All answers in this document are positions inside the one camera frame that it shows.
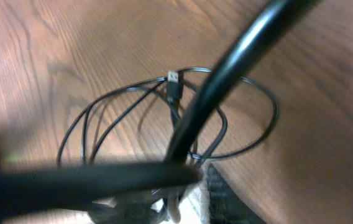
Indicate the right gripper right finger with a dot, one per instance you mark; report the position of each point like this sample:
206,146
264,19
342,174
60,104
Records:
225,207

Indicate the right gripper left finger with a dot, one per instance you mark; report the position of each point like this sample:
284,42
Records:
128,208

